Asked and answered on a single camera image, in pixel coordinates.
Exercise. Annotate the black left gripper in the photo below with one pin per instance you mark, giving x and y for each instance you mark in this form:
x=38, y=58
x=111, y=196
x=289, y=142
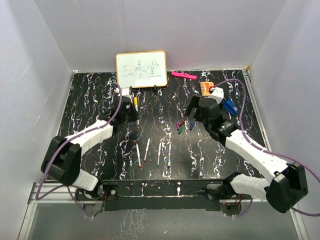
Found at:
x=135, y=114

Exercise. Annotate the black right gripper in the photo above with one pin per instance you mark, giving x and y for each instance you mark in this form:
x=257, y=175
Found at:
x=193, y=104

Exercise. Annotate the yellow pen cap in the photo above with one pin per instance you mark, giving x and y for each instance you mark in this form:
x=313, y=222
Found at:
x=135, y=101

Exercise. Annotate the white pen red tip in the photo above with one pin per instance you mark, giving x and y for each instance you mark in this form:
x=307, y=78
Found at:
x=138, y=156

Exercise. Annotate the white pen yellow tip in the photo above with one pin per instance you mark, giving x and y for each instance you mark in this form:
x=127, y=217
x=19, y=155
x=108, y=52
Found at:
x=137, y=121

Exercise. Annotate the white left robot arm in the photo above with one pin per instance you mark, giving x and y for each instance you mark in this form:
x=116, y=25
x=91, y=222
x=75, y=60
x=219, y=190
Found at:
x=63, y=157

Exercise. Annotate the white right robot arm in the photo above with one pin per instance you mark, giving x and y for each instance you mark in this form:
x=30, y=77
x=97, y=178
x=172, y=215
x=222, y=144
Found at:
x=282, y=184

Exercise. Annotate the blue pen cap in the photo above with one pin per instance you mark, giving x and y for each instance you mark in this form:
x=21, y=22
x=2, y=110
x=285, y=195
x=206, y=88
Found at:
x=191, y=126

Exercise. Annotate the green pen cap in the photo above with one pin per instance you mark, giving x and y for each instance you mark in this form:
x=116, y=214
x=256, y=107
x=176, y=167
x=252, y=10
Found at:
x=180, y=130

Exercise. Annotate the white pen purple tip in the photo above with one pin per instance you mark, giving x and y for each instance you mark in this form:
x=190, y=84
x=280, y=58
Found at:
x=146, y=149

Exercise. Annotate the white pen green tip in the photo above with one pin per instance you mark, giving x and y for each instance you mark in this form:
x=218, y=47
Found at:
x=159, y=154

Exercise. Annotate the white pen blue tip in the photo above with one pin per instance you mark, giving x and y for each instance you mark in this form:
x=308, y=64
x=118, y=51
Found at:
x=169, y=156

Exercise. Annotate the orange spiral notebook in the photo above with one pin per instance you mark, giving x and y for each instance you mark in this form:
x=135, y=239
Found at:
x=205, y=87

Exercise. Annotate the pink plastic clip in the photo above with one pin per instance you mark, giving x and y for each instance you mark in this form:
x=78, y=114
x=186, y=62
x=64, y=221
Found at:
x=183, y=75

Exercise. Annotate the blue stapler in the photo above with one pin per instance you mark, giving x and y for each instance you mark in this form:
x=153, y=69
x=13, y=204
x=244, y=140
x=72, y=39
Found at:
x=229, y=106

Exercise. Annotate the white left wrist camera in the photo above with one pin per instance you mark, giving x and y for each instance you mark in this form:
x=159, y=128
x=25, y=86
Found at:
x=125, y=92

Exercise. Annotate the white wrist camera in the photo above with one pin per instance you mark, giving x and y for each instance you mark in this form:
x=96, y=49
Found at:
x=217, y=94
x=125, y=92

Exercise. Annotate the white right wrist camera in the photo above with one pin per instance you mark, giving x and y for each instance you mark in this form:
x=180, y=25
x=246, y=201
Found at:
x=217, y=94

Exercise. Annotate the white board with yellow frame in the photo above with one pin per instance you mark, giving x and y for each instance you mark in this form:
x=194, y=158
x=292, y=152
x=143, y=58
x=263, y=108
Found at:
x=144, y=69

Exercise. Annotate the black front mounting rail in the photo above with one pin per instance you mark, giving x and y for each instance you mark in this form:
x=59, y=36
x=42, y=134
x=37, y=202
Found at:
x=178, y=194

